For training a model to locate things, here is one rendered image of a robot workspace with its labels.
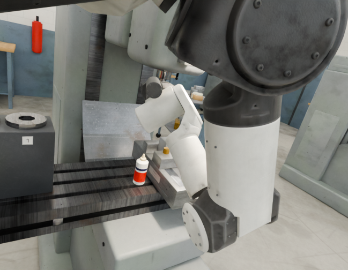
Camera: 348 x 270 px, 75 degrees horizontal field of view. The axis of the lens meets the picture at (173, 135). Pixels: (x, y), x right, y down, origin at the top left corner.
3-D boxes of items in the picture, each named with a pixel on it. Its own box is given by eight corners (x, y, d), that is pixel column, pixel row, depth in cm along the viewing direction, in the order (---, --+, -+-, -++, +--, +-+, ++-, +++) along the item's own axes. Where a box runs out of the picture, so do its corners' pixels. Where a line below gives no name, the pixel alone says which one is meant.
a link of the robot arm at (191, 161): (199, 147, 52) (244, 230, 44) (157, 160, 48) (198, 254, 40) (213, 120, 43) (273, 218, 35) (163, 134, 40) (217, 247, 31)
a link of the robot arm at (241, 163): (290, 246, 35) (310, 110, 26) (221, 287, 31) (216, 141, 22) (241, 202, 45) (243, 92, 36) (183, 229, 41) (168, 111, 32)
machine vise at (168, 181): (209, 202, 77) (219, 174, 73) (171, 210, 69) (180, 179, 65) (162, 153, 104) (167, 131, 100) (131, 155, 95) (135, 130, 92)
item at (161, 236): (206, 254, 81) (215, 229, 77) (109, 291, 62) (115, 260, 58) (148, 177, 119) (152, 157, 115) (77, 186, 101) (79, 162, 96)
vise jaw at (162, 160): (194, 166, 83) (197, 156, 82) (158, 169, 75) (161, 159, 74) (186, 158, 88) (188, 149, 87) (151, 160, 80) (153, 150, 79)
